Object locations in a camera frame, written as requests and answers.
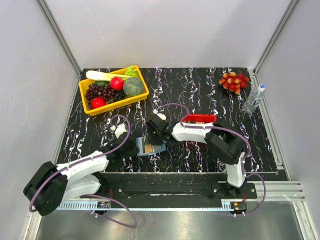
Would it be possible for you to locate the dark blue grape bunch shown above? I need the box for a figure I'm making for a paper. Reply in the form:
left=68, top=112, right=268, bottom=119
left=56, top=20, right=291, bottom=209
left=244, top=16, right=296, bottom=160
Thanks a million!
left=113, top=90, right=127, bottom=102

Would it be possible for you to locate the red apple upper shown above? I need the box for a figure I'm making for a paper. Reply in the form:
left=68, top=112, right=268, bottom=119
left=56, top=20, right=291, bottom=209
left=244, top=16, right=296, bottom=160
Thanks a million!
left=109, top=76, right=125, bottom=91

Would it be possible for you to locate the red apple lower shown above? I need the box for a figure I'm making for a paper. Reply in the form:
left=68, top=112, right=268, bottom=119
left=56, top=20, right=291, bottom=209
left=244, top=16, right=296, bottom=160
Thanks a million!
left=90, top=97, right=106, bottom=109

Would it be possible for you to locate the clear water bottle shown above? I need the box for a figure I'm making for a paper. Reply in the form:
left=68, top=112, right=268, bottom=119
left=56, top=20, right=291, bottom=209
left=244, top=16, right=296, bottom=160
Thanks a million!
left=242, top=84, right=266, bottom=115

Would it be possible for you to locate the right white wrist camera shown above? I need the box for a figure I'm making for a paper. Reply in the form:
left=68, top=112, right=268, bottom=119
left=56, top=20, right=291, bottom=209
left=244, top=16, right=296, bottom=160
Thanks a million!
left=153, top=110, right=167, bottom=121

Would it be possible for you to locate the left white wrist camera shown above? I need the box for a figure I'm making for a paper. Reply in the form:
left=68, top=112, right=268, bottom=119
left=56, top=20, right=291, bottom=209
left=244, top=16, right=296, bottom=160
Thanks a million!
left=110, top=123, right=128, bottom=139

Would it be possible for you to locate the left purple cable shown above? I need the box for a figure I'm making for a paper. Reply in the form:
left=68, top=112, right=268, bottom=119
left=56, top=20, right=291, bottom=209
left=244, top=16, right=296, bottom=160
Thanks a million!
left=28, top=114, right=138, bottom=228

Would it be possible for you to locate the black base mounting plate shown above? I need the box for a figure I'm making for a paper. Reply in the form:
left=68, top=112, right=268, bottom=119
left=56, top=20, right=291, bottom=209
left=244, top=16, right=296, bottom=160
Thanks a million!
left=93, top=172, right=257, bottom=200

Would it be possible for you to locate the lychee fruit cluster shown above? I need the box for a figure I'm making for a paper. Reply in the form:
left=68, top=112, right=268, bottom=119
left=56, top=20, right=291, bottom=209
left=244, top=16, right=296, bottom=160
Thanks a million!
left=218, top=71, right=249, bottom=95

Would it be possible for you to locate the blue card holder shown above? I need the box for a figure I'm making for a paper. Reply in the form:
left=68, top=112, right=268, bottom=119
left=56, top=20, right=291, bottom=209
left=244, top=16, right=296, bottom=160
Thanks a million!
left=136, top=137, right=166, bottom=157

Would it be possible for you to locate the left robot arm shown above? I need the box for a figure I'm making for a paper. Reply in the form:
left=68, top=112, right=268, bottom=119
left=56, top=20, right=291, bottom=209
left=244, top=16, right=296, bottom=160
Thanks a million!
left=23, top=134, right=139, bottom=216

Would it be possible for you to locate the green lime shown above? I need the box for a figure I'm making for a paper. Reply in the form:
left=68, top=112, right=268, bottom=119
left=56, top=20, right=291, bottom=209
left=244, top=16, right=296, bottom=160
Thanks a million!
left=95, top=80, right=109, bottom=87

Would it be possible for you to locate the purple cable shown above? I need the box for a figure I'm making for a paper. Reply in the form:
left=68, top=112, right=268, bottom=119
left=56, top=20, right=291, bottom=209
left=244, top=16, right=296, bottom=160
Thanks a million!
left=28, top=114, right=138, bottom=228
left=153, top=103, right=267, bottom=217

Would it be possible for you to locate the purple grape bunch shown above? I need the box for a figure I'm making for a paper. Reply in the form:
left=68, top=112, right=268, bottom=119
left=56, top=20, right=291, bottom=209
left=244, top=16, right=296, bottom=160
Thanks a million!
left=84, top=83, right=116, bottom=103

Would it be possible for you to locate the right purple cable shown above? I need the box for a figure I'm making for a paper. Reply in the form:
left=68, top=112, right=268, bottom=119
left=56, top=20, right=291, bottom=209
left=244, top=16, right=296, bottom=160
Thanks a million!
left=153, top=103, right=267, bottom=217

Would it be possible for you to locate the red apple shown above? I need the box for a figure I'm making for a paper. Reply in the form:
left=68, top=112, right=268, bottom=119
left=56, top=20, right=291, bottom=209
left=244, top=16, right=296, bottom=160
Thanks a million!
left=109, top=76, right=125, bottom=91
left=90, top=97, right=106, bottom=109

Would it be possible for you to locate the white green leek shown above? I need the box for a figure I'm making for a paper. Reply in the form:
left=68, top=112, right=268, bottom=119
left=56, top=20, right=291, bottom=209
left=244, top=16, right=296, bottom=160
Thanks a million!
left=85, top=65, right=140, bottom=82

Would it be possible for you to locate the red plastic bin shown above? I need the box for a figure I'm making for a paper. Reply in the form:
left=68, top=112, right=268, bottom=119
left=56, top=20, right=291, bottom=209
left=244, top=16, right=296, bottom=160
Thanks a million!
left=183, top=113, right=217, bottom=124

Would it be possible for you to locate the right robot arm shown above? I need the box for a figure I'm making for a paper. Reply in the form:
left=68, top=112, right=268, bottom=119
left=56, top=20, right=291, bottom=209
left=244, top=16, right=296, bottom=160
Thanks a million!
left=146, top=113, right=251, bottom=198

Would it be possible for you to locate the green cantaloupe melon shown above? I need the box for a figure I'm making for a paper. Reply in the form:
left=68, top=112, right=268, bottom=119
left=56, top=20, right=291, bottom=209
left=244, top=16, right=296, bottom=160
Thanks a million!
left=123, top=77, right=144, bottom=97

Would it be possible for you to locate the yellow plastic tray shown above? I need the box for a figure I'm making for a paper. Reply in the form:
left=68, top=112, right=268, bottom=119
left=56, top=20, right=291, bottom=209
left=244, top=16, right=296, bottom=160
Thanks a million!
left=78, top=65, right=149, bottom=116

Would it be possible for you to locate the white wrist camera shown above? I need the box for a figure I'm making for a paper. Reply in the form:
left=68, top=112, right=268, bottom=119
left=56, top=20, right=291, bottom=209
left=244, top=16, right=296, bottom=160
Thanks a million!
left=110, top=123, right=128, bottom=139
left=153, top=110, right=167, bottom=121

